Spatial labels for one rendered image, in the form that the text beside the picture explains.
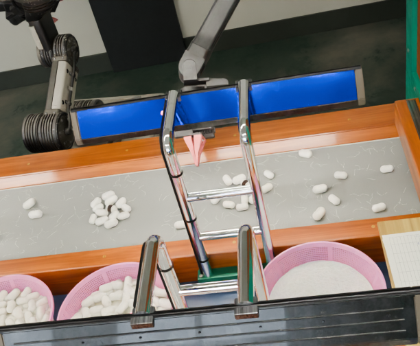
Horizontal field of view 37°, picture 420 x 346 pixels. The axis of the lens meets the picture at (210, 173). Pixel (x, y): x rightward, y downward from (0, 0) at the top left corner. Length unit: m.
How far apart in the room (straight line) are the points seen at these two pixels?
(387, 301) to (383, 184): 0.72
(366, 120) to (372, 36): 1.91
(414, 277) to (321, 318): 0.47
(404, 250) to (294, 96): 0.40
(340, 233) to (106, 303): 0.55
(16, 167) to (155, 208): 0.49
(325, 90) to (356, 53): 2.18
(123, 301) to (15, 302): 0.28
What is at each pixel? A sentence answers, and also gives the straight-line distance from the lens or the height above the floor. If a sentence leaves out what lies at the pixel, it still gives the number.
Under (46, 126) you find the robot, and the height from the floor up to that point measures 0.78.
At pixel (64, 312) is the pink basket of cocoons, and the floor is 0.76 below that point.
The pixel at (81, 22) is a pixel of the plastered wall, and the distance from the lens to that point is 3.69.
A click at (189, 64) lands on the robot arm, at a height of 1.01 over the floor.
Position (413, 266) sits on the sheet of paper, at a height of 0.78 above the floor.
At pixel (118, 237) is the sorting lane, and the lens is 1.58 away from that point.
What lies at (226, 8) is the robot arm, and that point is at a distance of 1.69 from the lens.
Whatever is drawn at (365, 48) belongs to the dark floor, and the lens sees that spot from 3.51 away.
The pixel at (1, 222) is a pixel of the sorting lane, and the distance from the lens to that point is 1.79.
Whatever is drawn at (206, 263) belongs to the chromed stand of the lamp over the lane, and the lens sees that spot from 1.42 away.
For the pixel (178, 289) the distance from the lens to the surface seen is 1.11.
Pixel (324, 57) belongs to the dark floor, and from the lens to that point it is 3.47.
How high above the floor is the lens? 1.81
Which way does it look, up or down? 40 degrees down
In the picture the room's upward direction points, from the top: 15 degrees counter-clockwise
